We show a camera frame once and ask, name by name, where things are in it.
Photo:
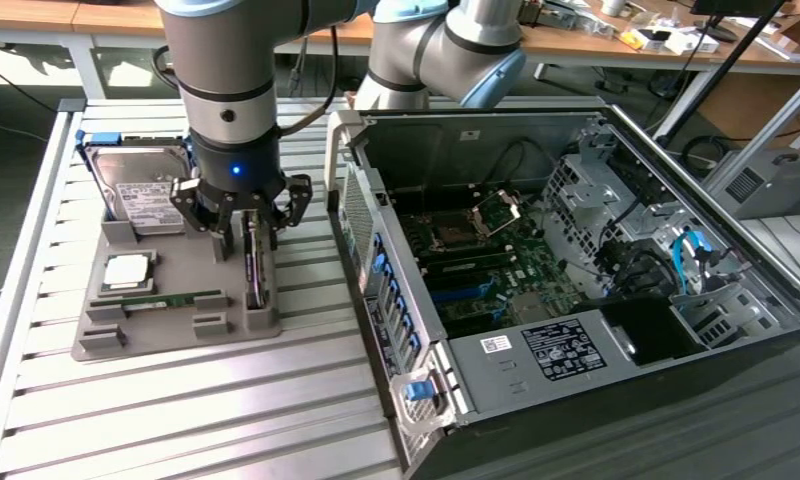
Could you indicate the grey metal disk bay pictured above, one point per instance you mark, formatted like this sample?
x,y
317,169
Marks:
x,y
714,325

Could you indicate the silver chipset heatsink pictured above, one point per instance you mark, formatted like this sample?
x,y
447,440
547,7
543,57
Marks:
x,y
530,308

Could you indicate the blue expansion slot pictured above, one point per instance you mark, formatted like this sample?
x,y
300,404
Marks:
x,y
470,292

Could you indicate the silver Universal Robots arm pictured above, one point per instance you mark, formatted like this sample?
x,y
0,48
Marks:
x,y
227,75

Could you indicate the long black expansion slot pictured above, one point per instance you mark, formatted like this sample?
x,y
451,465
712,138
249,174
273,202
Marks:
x,y
463,258
470,268

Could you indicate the blue case latch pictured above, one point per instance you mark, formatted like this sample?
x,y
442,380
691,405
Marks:
x,y
419,391

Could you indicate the thin metal locking lever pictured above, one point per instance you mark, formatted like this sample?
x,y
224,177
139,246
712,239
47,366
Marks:
x,y
425,202

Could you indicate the white cup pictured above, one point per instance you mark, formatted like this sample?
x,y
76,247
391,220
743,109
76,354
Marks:
x,y
615,6

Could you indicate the black graphics card metal bracket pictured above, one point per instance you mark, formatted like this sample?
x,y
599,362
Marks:
x,y
256,280

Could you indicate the green Dell motherboard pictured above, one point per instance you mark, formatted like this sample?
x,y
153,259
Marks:
x,y
554,285

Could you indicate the green RAM stick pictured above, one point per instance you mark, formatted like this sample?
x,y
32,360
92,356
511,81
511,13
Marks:
x,y
173,300

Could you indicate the grey power supply unit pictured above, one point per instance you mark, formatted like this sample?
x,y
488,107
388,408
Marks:
x,y
494,380

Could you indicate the metal device on desk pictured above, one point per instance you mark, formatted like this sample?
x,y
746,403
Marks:
x,y
570,15

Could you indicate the metal socket cover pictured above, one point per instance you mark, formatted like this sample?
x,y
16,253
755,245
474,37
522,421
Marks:
x,y
500,212

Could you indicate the silver CPU chip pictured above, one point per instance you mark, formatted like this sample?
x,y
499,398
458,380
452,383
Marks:
x,y
128,272

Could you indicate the black stand pole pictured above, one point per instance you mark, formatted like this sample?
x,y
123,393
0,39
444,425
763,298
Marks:
x,y
720,75

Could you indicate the grey control box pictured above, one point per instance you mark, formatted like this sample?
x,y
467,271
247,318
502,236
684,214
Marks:
x,y
774,185

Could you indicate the black plastic shroud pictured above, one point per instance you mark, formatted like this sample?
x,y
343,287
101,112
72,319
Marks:
x,y
647,330

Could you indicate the wooden desk white frame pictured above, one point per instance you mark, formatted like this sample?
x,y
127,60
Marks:
x,y
40,20
770,59

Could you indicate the perforated metal drive cage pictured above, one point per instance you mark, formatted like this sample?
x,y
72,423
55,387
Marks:
x,y
574,195

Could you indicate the grey plastic parts rack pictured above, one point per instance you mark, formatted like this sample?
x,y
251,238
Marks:
x,y
153,332

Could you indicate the open black PC case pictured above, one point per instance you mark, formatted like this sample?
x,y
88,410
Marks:
x,y
359,215

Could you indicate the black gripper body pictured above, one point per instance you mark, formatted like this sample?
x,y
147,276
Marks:
x,y
236,160

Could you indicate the CPU socket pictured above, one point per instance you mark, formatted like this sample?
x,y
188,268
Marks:
x,y
456,232

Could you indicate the yellow white small box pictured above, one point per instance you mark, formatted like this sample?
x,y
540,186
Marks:
x,y
647,39

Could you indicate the aluminium profile frame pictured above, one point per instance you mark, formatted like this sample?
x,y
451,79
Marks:
x,y
770,125

